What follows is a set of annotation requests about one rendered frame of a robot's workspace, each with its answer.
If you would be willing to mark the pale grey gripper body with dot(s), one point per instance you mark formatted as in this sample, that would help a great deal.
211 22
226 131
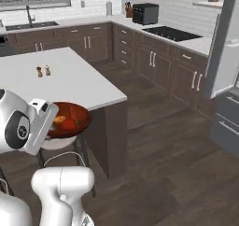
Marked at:
40 130

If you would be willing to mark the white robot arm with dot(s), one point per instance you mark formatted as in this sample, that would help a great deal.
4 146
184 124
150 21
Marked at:
15 127

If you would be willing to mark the orange chicken drumstick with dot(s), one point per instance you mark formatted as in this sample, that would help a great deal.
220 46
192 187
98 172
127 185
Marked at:
59 119

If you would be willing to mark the reddish brown bowl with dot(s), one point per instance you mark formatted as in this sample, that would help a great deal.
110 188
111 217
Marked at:
79 117

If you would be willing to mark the brown pepper shaker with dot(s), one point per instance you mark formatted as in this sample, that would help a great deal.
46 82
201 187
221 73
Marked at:
39 72

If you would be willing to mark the grey fridge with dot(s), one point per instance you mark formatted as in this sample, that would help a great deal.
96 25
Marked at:
227 67

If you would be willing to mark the white stool with dark legs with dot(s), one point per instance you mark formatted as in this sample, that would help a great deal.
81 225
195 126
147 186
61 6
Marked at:
59 142

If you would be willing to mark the brown kitchen island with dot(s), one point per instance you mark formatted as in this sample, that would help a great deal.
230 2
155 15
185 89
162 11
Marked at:
115 136

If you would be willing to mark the brown base cupboards with sink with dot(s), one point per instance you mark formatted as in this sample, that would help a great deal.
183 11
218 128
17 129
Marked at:
77 43

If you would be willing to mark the dark sink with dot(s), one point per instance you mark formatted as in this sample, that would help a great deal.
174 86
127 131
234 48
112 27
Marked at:
31 25

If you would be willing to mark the dark tap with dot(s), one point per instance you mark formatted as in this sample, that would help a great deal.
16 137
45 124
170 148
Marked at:
30 16

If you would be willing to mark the brown base cupboards with hob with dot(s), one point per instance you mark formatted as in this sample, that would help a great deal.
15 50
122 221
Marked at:
161 67

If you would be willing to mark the white paper towel roll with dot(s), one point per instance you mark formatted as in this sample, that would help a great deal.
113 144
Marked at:
109 8

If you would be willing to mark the brown knife block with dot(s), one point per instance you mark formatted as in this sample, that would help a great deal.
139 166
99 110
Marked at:
128 11

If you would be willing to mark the black toaster oven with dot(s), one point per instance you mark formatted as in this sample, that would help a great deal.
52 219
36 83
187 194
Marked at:
145 14

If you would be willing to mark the black hob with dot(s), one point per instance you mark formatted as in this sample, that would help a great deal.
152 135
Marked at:
171 33

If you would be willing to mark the white wall shelf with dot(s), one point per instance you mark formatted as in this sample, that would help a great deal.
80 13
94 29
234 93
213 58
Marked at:
207 4

